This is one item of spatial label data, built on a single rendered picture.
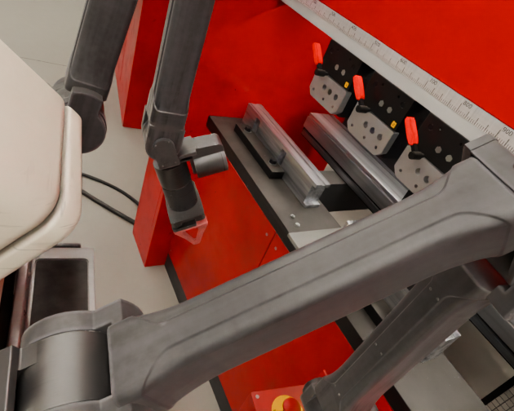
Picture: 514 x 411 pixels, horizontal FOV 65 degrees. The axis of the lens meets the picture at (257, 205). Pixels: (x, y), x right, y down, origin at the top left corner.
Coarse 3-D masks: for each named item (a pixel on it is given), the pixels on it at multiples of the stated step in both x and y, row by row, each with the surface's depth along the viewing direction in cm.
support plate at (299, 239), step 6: (330, 228) 102; (336, 228) 103; (288, 234) 95; (294, 234) 95; (300, 234) 96; (306, 234) 97; (312, 234) 98; (318, 234) 98; (324, 234) 99; (294, 240) 93; (300, 240) 94; (306, 240) 95; (312, 240) 96; (300, 246) 92
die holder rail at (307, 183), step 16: (256, 112) 149; (256, 128) 153; (272, 128) 143; (272, 144) 142; (288, 144) 138; (288, 160) 134; (304, 160) 133; (288, 176) 135; (304, 176) 128; (320, 176) 128; (304, 192) 128; (320, 192) 129
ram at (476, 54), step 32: (288, 0) 129; (320, 0) 117; (352, 0) 106; (384, 0) 98; (416, 0) 91; (448, 0) 84; (480, 0) 79; (512, 0) 74; (384, 32) 98; (416, 32) 91; (448, 32) 85; (480, 32) 79; (512, 32) 74; (384, 64) 99; (416, 64) 91; (448, 64) 85; (480, 64) 80; (512, 64) 75; (416, 96) 92; (480, 96) 80; (512, 96) 75; (512, 128) 75
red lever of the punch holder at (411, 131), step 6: (408, 120) 89; (414, 120) 90; (408, 126) 89; (414, 126) 89; (408, 132) 89; (414, 132) 89; (408, 138) 89; (414, 138) 89; (414, 144) 89; (414, 150) 89; (408, 156) 89; (414, 156) 88; (420, 156) 89
